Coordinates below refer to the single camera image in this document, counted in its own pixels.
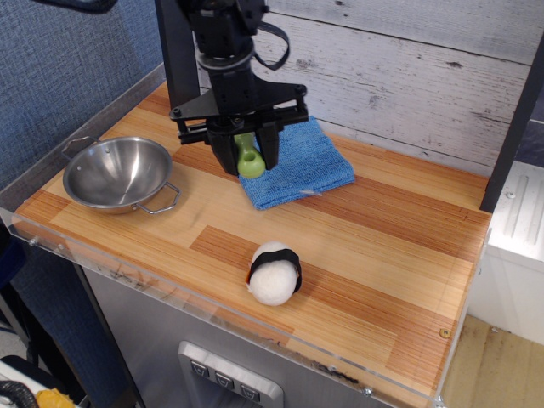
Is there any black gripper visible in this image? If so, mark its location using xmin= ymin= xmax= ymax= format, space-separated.
xmin=169 ymin=68 xmax=309 ymax=176

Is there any green handled grey spatula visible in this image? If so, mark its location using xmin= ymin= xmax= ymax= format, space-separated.
xmin=235 ymin=133 xmax=266 ymax=179

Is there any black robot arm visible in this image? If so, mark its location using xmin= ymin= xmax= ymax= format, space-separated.
xmin=170 ymin=1 xmax=309 ymax=175

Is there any blue folded cloth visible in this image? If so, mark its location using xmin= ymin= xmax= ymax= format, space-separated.
xmin=239 ymin=117 xmax=354 ymax=210

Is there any white plush rice ball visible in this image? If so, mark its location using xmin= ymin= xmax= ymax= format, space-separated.
xmin=246 ymin=241 xmax=303 ymax=306

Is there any stainless steel cabinet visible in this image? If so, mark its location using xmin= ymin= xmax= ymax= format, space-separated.
xmin=83 ymin=268 xmax=380 ymax=407

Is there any silver button panel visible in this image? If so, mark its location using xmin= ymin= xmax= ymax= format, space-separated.
xmin=178 ymin=341 xmax=284 ymax=407

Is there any clear acrylic edge guard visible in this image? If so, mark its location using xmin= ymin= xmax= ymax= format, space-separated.
xmin=1 ymin=176 xmax=490 ymax=407

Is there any white appliance at right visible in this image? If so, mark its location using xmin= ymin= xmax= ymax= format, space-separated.
xmin=467 ymin=161 xmax=543 ymax=344

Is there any yellow object bottom left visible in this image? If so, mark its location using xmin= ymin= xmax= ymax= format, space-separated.
xmin=36 ymin=388 xmax=77 ymax=408

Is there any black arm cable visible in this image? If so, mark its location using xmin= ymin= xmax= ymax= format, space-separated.
xmin=253 ymin=19 xmax=292 ymax=72

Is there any steel bowl with handles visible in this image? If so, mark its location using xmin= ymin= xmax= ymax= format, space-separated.
xmin=61 ymin=136 xmax=181 ymax=215

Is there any dark left upright post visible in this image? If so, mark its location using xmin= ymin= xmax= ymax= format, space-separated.
xmin=155 ymin=0 xmax=201 ymax=119

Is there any dark upright post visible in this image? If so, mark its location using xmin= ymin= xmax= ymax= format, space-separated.
xmin=155 ymin=0 xmax=201 ymax=119
xmin=479 ymin=42 xmax=543 ymax=213

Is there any dark right upright post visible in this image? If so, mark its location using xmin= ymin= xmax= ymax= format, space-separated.
xmin=479 ymin=42 xmax=543 ymax=213

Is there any black braided hose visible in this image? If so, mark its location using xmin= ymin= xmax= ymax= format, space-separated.
xmin=0 ymin=380 xmax=39 ymax=408

